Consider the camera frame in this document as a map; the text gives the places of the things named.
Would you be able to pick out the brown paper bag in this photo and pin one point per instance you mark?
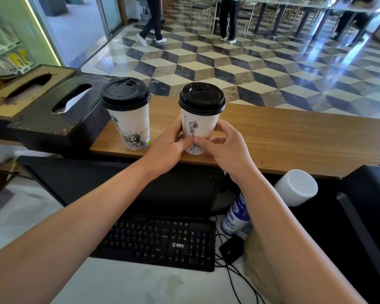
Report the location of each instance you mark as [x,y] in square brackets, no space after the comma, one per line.
[259,269]

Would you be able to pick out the white paper cup green-blue base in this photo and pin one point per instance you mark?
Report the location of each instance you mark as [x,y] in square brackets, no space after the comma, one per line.
[199,123]

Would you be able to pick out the white paper cup statue print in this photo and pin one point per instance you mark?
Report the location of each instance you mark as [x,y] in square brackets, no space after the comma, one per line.
[133,126]

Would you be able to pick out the person's left forearm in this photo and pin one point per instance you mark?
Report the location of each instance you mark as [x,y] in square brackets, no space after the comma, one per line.
[66,234]

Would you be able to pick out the person's right hand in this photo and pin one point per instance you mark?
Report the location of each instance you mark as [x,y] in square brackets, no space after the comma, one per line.
[231,151]

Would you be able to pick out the light wooden chair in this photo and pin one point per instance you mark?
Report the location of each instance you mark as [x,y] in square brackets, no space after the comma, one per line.
[202,7]
[245,15]

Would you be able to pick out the black desktop monitor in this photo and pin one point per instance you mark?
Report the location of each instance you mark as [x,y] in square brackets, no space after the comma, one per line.
[114,186]

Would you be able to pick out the person's left hand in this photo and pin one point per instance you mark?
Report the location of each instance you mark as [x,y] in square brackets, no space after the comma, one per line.
[166,151]

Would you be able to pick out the black keyboard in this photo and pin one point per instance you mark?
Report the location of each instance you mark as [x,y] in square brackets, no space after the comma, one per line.
[158,242]

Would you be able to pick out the long dining table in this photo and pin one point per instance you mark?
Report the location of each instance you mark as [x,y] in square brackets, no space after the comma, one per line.
[291,1]

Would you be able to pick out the black tissue box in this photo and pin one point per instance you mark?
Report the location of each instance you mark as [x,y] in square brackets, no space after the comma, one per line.
[50,123]

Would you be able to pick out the person's right forearm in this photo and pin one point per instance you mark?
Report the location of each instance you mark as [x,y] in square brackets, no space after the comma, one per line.
[288,250]

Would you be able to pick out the dark brown box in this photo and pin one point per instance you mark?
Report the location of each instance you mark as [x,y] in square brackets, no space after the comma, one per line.
[6,101]

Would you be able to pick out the grey utility cart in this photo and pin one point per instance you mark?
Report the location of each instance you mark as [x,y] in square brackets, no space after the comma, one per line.
[143,17]

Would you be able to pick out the glass entrance door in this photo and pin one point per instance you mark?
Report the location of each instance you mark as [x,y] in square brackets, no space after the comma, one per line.
[79,28]

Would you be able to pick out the blue white spray can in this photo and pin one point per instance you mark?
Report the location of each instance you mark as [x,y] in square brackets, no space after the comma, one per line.
[237,216]

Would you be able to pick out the black computer mouse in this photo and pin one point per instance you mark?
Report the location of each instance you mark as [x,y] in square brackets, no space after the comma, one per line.
[231,249]

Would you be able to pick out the lit drinks fridge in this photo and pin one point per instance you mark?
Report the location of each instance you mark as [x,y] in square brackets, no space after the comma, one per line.
[9,34]

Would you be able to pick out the black computer case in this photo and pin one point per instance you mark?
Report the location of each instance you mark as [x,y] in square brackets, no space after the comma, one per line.
[370,218]

